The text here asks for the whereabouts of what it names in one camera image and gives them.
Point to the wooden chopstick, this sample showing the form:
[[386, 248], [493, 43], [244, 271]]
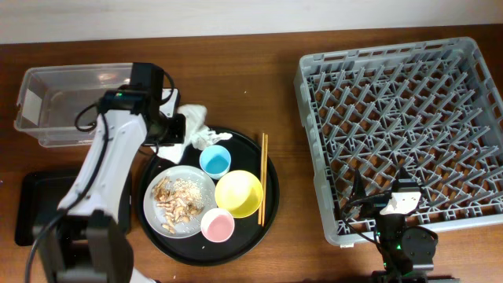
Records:
[[265, 179], [261, 178]]

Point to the blue cup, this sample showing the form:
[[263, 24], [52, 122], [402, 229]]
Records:
[[215, 161]]

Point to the left wooden chopstick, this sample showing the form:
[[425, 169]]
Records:
[[261, 178]]

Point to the right wooden chopstick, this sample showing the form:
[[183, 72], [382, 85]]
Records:
[[265, 179]]

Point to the food scraps on plate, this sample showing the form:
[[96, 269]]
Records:
[[181, 201]]

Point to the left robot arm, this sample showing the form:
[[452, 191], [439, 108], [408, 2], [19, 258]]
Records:
[[83, 241]]

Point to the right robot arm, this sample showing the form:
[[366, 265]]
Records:
[[407, 251]]

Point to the pink cup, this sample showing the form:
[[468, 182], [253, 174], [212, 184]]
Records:
[[217, 225]]

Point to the yellow bowl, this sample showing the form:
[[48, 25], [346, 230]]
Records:
[[240, 193]]

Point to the clear plastic waste bin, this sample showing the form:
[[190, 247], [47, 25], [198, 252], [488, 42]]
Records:
[[50, 98]]

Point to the grey dishwasher rack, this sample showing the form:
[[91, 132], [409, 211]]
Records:
[[431, 107]]

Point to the black rectangular tray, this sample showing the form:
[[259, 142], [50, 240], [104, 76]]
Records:
[[40, 194]]

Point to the white napkin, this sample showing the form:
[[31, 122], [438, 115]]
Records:
[[197, 134]]

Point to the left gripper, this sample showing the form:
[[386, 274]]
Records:
[[178, 136]]

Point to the grey plate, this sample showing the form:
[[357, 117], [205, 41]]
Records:
[[154, 215]]

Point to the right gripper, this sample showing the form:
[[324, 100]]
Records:
[[372, 207]]

